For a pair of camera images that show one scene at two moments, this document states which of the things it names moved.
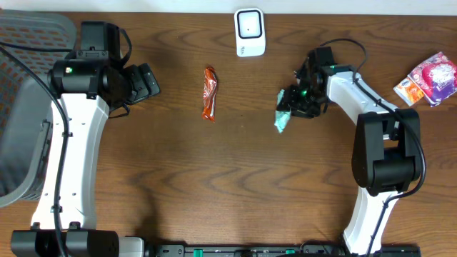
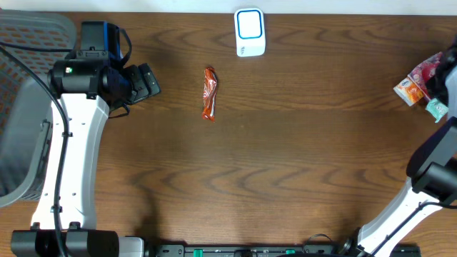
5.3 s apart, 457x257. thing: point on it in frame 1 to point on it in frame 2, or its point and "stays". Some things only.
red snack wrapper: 210,93 stays
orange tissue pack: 408,91 stays
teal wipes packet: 283,112 to 436,109
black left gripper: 143,84 stays
